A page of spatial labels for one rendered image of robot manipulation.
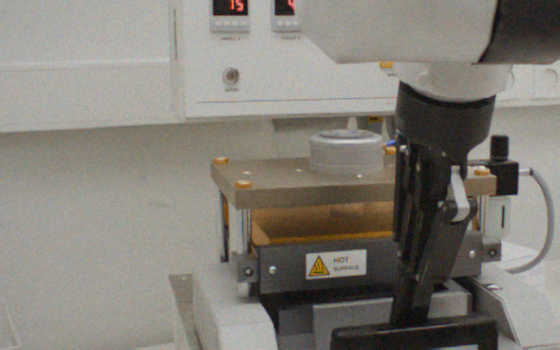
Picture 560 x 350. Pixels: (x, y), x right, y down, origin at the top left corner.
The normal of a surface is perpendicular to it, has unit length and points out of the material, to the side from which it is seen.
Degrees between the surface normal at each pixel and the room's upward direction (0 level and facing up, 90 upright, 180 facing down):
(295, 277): 90
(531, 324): 41
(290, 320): 90
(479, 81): 110
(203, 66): 90
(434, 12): 116
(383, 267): 90
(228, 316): 0
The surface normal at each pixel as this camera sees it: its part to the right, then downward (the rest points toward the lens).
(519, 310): 0.18, -0.65
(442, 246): 0.24, 0.68
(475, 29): 0.18, 0.51
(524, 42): 0.01, 0.86
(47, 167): 0.43, 0.14
